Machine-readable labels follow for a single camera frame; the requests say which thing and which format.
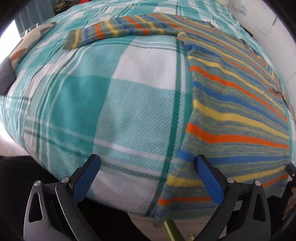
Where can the teal white plaid bedspread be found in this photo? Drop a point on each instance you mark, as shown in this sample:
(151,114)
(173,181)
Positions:
(127,99)

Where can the white wall socket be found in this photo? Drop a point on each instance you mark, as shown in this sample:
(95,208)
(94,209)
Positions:
(239,7)

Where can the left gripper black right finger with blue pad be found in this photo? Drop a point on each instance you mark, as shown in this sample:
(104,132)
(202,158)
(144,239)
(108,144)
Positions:
(242,212)

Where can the yellow-green stick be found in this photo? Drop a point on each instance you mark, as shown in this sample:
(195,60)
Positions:
(173,231)

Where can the striped multicolour knit sweater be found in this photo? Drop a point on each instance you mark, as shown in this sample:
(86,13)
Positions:
(239,119)

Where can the grey striped clothes pile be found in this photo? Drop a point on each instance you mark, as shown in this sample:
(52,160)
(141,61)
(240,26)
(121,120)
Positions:
(63,5)

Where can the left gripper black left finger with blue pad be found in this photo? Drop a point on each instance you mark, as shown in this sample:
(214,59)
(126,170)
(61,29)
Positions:
(52,212)

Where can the blue curtain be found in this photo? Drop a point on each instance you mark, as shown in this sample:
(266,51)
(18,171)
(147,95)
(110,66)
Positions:
(35,12)

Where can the patterned beige cushion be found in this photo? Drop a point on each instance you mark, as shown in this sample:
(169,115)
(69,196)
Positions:
(27,42)

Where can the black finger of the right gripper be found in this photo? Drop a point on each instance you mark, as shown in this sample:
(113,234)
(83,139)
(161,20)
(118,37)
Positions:
(288,202)

